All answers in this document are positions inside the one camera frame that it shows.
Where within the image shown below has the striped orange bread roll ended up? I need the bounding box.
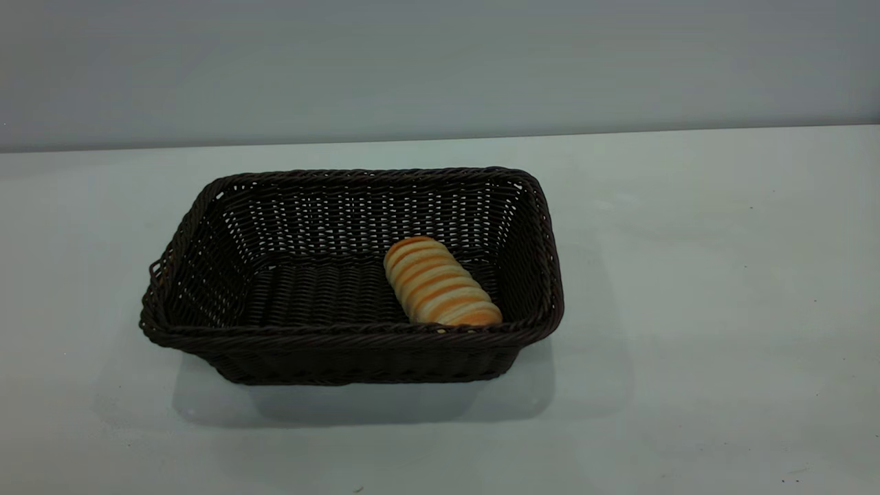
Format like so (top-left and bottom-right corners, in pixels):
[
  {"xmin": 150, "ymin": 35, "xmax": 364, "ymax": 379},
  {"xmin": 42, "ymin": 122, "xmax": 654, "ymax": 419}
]
[{"xmin": 383, "ymin": 235, "xmax": 503, "ymax": 327}]

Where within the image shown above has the dark brown woven wicker basket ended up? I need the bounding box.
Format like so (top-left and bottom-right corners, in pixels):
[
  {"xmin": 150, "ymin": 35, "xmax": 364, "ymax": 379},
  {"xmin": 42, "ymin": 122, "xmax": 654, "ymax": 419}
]
[{"xmin": 139, "ymin": 166, "xmax": 566, "ymax": 386}]

